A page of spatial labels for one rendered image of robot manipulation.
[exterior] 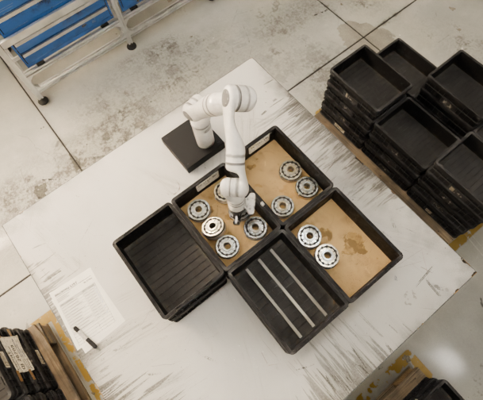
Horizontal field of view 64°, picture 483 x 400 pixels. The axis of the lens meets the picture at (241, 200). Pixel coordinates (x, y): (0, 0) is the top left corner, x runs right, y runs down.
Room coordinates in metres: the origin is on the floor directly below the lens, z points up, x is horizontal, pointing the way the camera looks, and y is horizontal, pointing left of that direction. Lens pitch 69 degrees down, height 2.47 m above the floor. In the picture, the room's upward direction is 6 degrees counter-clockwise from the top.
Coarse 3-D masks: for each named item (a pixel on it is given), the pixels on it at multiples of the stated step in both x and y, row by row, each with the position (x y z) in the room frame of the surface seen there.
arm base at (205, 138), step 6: (210, 126) 1.00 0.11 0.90; (198, 132) 0.97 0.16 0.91; (204, 132) 0.97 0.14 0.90; (210, 132) 0.99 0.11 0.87; (198, 138) 0.98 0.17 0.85; (204, 138) 0.97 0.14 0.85; (210, 138) 0.98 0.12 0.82; (198, 144) 0.98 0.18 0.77; (204, 144) 0.97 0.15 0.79; (210, 144) 0.98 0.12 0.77
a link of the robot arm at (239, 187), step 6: (228, 168) 0.60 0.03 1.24; (234, 168) 0.60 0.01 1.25; (240, 168) 0.60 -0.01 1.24; (240, 174) 0.58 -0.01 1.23; (234, 180) 0.57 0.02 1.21; (240, 180) 0.56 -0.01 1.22; (246, 180) 0.57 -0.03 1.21; (234, 186) 0.55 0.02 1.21; (240, 186) 0.54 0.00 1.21; (246, 186) 0.54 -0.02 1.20; (234, 192) 0.53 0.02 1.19; (240, 192) 0.53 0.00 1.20; (246, 192) 0.53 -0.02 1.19
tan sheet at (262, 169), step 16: (272, 144) 0.91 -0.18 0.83; (256, 160) 0.83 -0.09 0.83; (272, 160) 0.82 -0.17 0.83; (256, 176) 0.75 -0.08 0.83; (272, 176) 0.74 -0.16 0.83; (304, 176) 0.72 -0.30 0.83; (256, 192) 0.67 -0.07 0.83; (272, 192) 0.66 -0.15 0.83; (288, 192) 0.65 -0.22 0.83; (320, 192) 0.63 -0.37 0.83
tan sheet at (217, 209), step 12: (204, 192) 0.70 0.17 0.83; (216, 204) 0.63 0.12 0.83; (216, 216) 0.57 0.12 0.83; (228, 216) 0.57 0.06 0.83; (252, 216) 0.56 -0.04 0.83; (228, 228) 0.51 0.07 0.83; (240, 228) 0.51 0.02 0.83; (252, 228) 0.50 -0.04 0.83; (216, 240) 0.46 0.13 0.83; (240, 240) 0.45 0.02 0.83; (252, 240) 0.44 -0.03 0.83; (216, 252) 0.41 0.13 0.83; (240, 252) 0.40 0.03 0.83; (228, 264) 0.35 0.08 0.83
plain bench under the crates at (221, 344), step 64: (256, 64) 1.50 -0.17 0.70; (256, 128) 1.09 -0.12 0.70; (320, 128) 1.04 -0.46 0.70; (64, 192) 0.84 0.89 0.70; (128, 192) 0.80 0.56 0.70; (384, 192) 0.65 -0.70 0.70; (64, 256) 0.50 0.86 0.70; (448, 256) 0.30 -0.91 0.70; (128, 320) 0.18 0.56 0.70; (192, 320) 0.15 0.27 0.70; (256, 320) 0.12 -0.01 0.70; (384, 320) 0.06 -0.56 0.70; (128, 384) -0.08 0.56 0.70; (192, 384) -0.11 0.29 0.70; (256, 384) -0.13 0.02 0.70; (320, 384) -0.16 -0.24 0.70
